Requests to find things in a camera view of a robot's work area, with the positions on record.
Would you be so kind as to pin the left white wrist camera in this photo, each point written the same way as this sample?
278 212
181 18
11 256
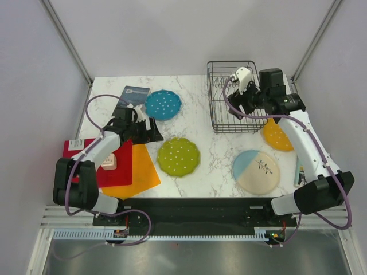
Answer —
139 115

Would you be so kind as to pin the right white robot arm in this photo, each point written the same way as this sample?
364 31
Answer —
327 186

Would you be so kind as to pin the yellow polka dot plate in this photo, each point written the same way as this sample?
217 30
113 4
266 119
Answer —
274 136

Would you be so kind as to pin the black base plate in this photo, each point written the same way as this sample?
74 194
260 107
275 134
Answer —
196 216

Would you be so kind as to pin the orange translucent cutting board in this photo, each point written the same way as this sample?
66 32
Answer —
144 175

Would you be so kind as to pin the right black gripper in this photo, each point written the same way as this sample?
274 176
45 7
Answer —
236 99

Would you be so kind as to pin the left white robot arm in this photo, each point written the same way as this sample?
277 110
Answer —
75 182

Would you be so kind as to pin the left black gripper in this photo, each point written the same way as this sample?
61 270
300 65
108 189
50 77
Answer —
148 136

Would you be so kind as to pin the red cutting board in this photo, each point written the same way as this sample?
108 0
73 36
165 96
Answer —
121 175

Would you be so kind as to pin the blue and cream plate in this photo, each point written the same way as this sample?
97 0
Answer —
256 172

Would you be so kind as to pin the magenta book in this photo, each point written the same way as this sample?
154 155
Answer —
73 147

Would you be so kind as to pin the dark blue book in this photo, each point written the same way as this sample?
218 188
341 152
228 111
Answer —
131 95

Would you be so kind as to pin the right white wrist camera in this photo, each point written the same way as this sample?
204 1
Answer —
242 76

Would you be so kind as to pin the black wire dish rack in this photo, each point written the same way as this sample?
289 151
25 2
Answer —
222 121

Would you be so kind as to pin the aluminium frame rail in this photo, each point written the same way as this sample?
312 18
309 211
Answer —
55 217

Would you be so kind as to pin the pink square box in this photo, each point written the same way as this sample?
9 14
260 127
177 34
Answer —
110 163

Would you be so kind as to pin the light blue cable duct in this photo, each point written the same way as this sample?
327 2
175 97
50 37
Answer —
120 235

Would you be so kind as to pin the green polka dot plate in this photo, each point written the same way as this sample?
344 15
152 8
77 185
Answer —
178 157

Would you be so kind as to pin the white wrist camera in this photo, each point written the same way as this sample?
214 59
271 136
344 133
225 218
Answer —
139 115
242 76

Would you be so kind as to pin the blue polka dot plate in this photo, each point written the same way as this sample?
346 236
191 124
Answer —
162 105

